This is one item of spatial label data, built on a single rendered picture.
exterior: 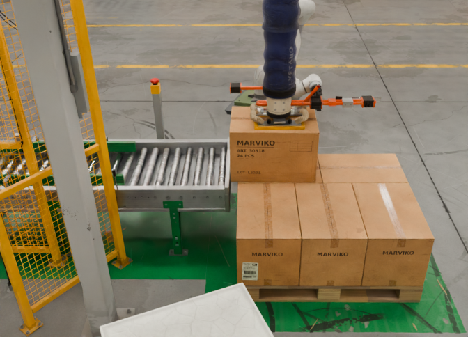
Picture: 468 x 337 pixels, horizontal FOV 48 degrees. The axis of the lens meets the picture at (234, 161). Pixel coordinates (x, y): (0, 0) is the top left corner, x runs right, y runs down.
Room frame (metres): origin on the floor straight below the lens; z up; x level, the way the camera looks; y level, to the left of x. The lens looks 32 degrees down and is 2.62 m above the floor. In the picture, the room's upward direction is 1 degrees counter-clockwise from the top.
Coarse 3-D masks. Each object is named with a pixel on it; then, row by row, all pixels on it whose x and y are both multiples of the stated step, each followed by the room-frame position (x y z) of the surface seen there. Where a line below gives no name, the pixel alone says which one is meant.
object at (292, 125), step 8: (264, 120) 3.18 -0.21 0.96; (272, 120) 3.17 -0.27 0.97; (288, 120) 3.12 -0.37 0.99; (256, 128) 3.09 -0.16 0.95; (264, 128) 3.09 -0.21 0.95; (272, 128) 3.09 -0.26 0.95; (280, 128) 3.08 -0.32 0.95; (288, 128) 3.08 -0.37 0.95; (296, 128) 3.08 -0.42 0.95; (304, 128) 3.08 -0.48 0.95
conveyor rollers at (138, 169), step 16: (0, 160) 3.42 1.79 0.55; (16, 160) 3.44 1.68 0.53; (48, 160) 3.41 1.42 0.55; (96, 160) 3.40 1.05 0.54; (128, 160) 3.37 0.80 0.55; (144, 160) 3.41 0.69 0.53; (176, 160) 3.36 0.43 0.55; (208, 160) 3.36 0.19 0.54; (224, 160) 3.35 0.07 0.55; (160, 176) 3.14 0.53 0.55; (208, 176) 3.13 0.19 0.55; (224, 176) 3.14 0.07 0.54
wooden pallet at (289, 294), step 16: (256, 288) 2.44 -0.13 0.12; (272, 288) 2.44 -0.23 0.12; (288, 288) 2.43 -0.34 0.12; (304, 288) 2.43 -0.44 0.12; (320, 288) 2.43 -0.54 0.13; (336, 288) 2.42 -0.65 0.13; (352, 288) 2.42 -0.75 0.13; (368, 288) 2.41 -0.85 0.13; (384, 288) 2.41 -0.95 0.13; (400, 288) 2.41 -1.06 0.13; (416, 288) 2.40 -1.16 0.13
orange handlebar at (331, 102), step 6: (258, 102) 3.22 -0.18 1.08; (264, 102) 3.24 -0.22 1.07; (294, 102) 3.20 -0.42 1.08; (300, 102) 3.20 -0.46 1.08; (306, 102) 3.20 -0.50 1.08; (324, 102) 3.19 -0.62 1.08; (330, 102) 3.19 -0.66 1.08; (336, 102) 3.19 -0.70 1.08; (342, 102) 3.19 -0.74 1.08; (354, 102) 3.19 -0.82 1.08; (360, 102) 3.18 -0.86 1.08
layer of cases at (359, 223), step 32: (320, 160) 3.32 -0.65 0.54; (352, 160) 3.31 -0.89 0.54; (384, 160) 3.30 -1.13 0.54; (256, 192) 2.93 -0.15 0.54; (288, 192) 2.92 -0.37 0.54; (320, 192) 2.91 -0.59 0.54; (352, 192) 2.90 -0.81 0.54; (384, 192) 2.89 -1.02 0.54; (256, 224) 2.58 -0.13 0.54; (288, 224) 2.57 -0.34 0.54; (320, 224) 2.56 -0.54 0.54; (352, 224) 2.56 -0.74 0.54; (384, 224) 2.55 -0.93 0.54; (416, 224) 2.54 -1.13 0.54; (256, 256) 2.44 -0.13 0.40; (288, 256) 2.44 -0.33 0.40; (320, 256) 2.43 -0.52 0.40; (352, 256) 2.42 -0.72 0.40; (384, 256) 2.41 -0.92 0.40; (416, 256) 2.41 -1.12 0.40
